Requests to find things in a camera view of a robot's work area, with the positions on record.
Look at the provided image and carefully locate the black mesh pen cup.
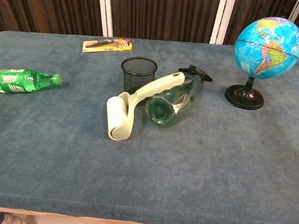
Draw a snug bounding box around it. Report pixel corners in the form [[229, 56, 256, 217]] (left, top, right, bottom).
[[118, 54, 159, 96]]

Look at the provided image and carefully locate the yellow carded utility knife pack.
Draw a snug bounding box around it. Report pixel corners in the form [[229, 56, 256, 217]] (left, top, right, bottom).
[[81, 34, 134, 59]]

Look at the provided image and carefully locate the white partition post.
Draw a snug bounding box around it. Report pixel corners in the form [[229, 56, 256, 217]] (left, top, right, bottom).
[[90, 0, 118, 38], [288, 0, 299, 23], [209, 0, 237, 46]]

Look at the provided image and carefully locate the white lint roller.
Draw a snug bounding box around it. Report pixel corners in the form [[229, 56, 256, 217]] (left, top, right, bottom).
[[101, 64, 186, 149]]

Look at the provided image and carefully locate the blue table cloth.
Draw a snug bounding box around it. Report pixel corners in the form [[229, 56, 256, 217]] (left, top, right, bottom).
[[0, 13, 299, 224]]

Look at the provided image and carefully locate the blue desk globe black stand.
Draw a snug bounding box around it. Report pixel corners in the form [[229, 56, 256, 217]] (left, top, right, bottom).
[[223, 4, 299, 115]]

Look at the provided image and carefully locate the clear green spray bottle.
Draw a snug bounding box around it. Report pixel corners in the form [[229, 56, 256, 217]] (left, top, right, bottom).
[[143, 60, 215, 134]]

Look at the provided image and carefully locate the green plastic soda bottle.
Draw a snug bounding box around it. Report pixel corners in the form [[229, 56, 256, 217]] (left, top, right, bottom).
[[0, 65, 64, 104]]

